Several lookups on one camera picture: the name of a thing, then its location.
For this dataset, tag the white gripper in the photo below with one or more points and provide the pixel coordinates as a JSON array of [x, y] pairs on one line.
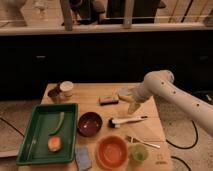
[[140, 95]]

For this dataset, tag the black whiteboard eraser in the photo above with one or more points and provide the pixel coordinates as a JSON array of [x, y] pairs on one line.
[[108, 100]]

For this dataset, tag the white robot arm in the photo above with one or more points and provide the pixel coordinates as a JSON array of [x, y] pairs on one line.
[[161, 83]]

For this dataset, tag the purple bowl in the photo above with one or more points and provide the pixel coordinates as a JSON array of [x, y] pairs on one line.
[[89, 124]]

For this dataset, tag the orange bowl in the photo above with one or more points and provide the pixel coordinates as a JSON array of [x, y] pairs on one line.
[[111, 152]]

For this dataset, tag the silver fork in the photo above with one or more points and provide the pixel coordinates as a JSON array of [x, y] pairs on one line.
[[134, 140]]

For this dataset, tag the green cup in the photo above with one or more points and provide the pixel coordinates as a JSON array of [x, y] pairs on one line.
[[139, 153]]

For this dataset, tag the white lidded jar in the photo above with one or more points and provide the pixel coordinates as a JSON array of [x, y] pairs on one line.
[[66, 89]]

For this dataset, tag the blue sponge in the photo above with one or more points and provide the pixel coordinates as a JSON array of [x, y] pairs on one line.
[[82, 158]]

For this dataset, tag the dark metal cup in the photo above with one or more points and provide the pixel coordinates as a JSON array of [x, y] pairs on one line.
[[54, 94]]

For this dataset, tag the orange peach fruit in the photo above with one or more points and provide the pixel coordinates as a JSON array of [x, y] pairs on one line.
[[54, 143]]

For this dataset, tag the green plastic tray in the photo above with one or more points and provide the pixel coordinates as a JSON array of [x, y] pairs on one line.
[[44, 118]]

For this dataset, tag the white handled brush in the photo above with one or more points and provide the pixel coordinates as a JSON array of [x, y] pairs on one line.
[[116, 122]]

